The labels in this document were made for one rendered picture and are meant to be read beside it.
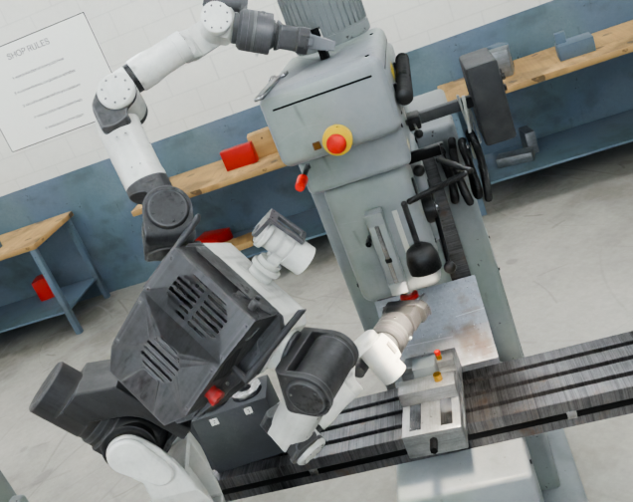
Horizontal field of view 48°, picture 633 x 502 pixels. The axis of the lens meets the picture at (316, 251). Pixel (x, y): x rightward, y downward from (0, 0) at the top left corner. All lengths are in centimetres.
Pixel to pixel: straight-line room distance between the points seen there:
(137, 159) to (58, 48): 502
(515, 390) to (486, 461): 20
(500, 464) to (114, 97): 124
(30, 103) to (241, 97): 185
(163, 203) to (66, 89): 516
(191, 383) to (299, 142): 52
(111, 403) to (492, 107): 114
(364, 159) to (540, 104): 457
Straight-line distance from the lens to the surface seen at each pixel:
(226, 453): 206
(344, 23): 179
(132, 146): 149
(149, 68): 156
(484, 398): 196
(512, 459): 189
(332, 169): 156
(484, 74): 185
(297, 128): 145
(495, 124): 188
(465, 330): 222
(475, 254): 219
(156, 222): 139
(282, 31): 158
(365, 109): 143
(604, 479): 302
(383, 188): 161
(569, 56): 538
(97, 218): 679
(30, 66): 662
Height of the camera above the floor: 209
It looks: 21 degrees down
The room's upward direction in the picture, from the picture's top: 22 degrees counter-clockwise
